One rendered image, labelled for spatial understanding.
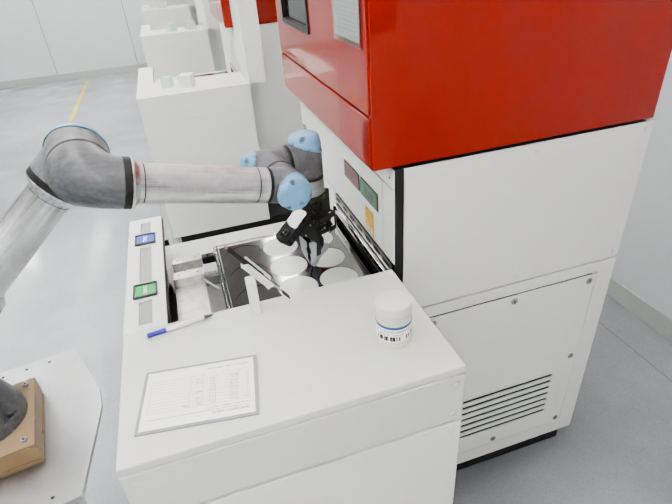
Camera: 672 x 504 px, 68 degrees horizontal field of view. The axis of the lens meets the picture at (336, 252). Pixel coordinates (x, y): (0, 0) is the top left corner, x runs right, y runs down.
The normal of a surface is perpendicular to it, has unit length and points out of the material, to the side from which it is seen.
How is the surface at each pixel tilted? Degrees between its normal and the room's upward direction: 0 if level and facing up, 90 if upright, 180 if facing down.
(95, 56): 90
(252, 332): 0
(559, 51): 90
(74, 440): 0
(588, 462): 0
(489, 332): 90
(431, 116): 90
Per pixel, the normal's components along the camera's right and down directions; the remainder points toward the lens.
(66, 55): 0.31, 0.49
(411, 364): -0.07, -0.84
